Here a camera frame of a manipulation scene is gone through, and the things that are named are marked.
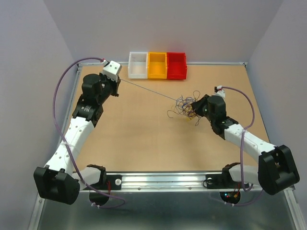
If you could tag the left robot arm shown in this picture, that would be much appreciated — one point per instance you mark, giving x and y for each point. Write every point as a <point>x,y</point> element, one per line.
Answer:
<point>58,180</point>

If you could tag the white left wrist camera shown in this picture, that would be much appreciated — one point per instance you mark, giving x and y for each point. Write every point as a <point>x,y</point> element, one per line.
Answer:
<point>111,69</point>

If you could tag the red plastic bin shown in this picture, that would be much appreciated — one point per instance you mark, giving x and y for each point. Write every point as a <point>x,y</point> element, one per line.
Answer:
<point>176,66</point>

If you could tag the yellow plastic bin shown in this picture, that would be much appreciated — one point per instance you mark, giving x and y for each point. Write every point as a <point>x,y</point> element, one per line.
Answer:
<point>157,65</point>

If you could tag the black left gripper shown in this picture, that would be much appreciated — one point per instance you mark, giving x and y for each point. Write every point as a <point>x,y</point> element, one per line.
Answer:
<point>115,84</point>

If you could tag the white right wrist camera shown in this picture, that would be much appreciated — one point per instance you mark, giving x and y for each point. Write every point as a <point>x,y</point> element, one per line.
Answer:
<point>219,91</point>

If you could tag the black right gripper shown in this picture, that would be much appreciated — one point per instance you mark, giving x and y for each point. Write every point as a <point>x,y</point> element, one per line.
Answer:
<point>198,105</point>

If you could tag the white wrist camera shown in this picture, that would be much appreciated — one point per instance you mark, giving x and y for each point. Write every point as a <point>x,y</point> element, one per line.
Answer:
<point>219,91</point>
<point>111,69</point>

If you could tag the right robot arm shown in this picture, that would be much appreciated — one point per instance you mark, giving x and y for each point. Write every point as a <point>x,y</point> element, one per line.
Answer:
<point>276,169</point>

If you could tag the white plastic bin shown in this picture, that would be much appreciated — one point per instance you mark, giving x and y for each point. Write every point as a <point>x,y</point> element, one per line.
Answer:
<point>138,65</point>

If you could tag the aluminium front rail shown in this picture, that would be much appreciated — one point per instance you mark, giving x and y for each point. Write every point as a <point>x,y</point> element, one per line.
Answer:
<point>194,181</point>

